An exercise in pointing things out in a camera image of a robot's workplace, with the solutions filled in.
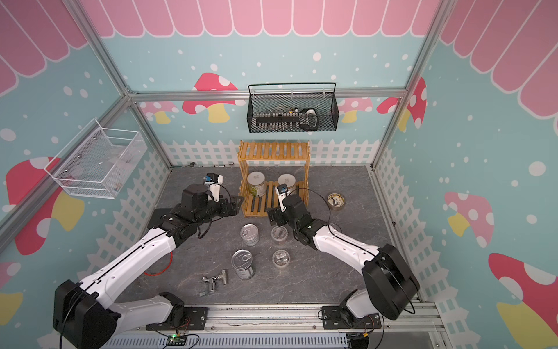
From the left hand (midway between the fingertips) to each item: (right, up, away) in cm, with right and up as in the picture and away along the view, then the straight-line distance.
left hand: (233, 200), depth 80 cm
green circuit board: (-18, -47, -7) cm, 51 cm away
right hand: (+17, -2, +5) cm, 17 cm away
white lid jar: (+21, +8, +20) cm, 30 cm away
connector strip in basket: (+15, +32, +10) cm, 37 cm away
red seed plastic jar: (+17, -15, +9) cm, 24 cm away
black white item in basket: (+29, +33, +10) cm, 45 cm away
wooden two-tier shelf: (+16, +20, +9) cm, 27 cm away
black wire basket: (+24, +37, +13) cm, 46 cm away
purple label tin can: (+5, -14, +9) cm, 18 cm away
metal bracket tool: (-5, -29, +3) cm, 29 cm away
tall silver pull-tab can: (+4, -21, -4) cm, 22 cm away
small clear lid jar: (+18, -22, +3) cm, 29 cm away
